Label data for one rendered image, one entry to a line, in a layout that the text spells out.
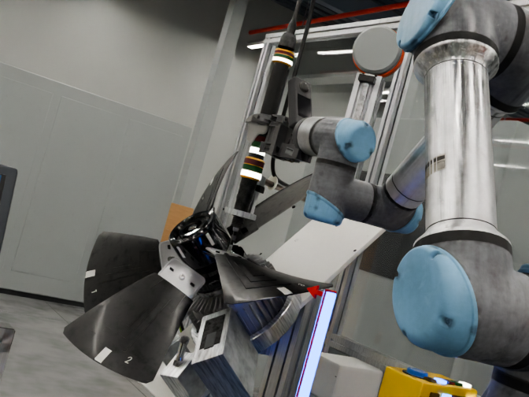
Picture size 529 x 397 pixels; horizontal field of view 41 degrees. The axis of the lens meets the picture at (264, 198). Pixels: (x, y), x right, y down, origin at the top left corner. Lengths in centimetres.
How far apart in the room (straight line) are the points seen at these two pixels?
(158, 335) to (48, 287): 574
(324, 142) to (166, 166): 613
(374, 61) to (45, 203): 516
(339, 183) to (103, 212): 600
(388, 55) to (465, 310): 150
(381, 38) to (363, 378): 101
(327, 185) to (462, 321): 52
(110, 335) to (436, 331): 81
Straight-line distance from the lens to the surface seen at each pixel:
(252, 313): 157
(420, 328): 82
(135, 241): 171
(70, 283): 722
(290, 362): 179
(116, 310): 149
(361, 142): 126
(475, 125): 94
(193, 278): 154
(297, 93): 143
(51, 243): 709
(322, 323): 123
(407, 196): 127
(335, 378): 193
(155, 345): 144
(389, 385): 141
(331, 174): 126
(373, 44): 225
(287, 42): 154
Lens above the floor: 127
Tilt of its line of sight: 2 degrees up
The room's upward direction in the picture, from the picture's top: 16 degrees clockwise
